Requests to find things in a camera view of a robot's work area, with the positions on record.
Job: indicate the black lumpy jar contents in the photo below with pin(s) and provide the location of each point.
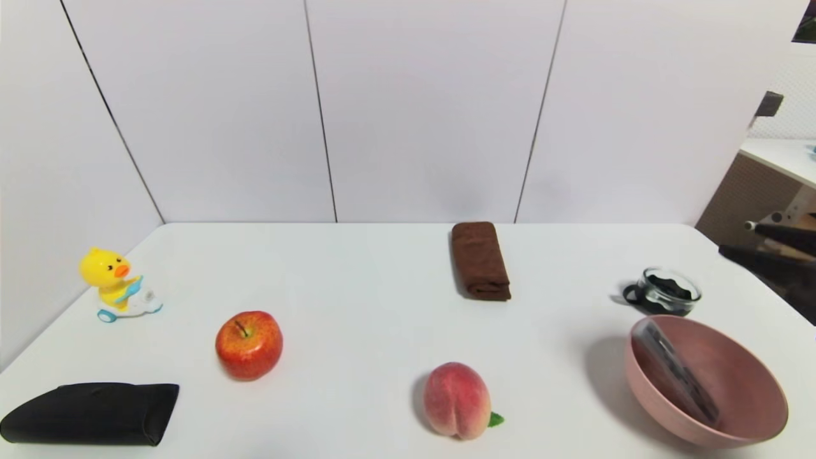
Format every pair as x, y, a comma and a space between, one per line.
666, 299

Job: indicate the peach with green leaf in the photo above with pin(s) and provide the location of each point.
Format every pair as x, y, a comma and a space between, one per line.
456, 400

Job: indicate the black fabric pouch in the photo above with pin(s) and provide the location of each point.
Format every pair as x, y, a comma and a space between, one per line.
89, 414

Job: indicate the silver packet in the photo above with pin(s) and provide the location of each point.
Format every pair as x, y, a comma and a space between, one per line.
679, 373

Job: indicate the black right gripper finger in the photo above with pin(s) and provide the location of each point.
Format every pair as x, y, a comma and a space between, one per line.
790, 231

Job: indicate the red apple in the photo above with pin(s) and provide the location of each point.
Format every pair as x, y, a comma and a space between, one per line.
249, 346

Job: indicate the folded brown towel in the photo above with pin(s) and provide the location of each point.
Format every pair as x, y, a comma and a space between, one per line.
481, 261

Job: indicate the black box on pole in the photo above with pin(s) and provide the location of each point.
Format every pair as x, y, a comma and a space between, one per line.
769, 103

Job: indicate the clear glass jar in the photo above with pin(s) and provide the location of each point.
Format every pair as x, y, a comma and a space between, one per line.
669, 293

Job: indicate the pink plastic bowl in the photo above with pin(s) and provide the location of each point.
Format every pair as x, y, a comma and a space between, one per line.
746, 382

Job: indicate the yellow duck scooter toy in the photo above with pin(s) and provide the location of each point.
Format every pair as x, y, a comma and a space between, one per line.
113, 280

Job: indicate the white desk with perforated panel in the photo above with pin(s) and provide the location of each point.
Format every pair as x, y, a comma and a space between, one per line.
746, 185

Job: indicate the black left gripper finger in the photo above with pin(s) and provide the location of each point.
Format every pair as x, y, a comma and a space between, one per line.
778, 268

